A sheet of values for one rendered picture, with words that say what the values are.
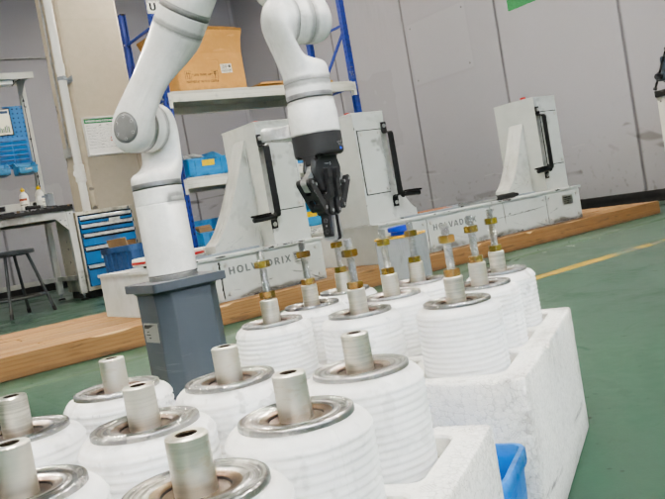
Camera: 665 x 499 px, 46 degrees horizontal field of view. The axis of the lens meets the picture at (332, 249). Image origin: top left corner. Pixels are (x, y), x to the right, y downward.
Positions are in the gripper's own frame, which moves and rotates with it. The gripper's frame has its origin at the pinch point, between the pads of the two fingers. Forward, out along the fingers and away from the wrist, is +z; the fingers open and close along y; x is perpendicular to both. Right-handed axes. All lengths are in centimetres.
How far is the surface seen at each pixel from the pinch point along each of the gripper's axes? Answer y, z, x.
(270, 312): -24.3, 8.3, -3.1
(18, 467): -76, 8, -21
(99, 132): 426, -103, 461
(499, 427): -28.4, 21.6, -31.1
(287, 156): 191, -27, 123
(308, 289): -12.7, 7.4, -1.8
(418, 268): 0.3, 7.8, -12.6
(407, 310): -14.0, 11.3, -16.5
